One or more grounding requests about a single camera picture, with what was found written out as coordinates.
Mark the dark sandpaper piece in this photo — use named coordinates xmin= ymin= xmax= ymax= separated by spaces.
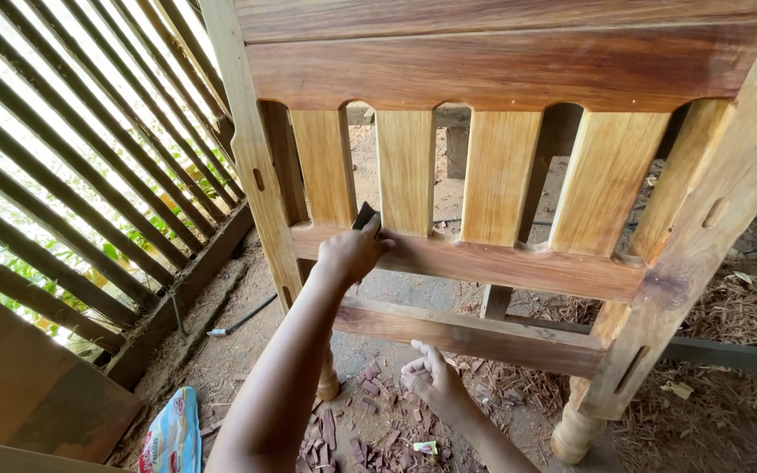
xmin=351 ymin=201 xmax=381 ymax=232

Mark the wooden bed headboard frame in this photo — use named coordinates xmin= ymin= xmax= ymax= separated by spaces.
xmin=198 ymin=0 xmax=757 ymax=465

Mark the wooden slat lattice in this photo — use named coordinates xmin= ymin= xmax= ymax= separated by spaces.
xmin=0 ymin=0 xmax=256 ymax=392

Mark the black cable with white end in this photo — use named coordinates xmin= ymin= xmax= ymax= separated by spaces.
xmin=207 ymin=292 xmax=279 ymax=338

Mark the blue white plastic packet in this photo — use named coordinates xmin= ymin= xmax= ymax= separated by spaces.
xmin=138 ymin=385 xmax=202 ymax=473

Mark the dark wooden floor beam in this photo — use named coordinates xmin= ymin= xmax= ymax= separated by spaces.
xmin=503 ymin=314 xmax=757 ymax=378

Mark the heap of wood shavings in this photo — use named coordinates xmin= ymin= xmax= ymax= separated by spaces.
xmin=457 ymin=250 xmax=757 ymax=473

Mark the brown wooden board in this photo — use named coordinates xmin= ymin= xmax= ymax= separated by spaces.
xmin=0 ymin=287 xmax=144 ymax=473

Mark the pile of reddish wood chips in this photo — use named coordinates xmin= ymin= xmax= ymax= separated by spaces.
xmin=198 ymin=358 xmax=525 ymax=473

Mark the person's right hand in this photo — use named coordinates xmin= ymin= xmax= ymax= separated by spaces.
xmin=400 ymin=339 xmax=469 ymax=407

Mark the person's left hand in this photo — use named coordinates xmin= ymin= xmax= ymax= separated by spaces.
xmin=313 ymin=214 xmax=397 ymax=287

